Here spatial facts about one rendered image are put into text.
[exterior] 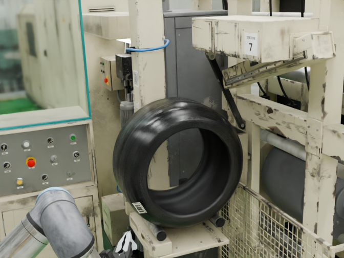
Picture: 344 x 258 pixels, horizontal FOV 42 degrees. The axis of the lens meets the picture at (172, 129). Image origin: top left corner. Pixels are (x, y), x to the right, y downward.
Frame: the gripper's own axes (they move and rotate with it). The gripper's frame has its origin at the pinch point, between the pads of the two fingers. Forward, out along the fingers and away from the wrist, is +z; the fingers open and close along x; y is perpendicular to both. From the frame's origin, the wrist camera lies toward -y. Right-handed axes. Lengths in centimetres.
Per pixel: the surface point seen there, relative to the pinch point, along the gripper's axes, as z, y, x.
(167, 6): 143, -6, -12
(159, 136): 33.8, -13.1, 16.8
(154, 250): 2.8, 21.3, -2.9
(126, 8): 327, 70, -172
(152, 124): 37.7, -17.0, 15.0
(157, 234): 7.9, 17.4, 0.3
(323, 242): 6, 34, 65
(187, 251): 7.7, 33.9, 4.3
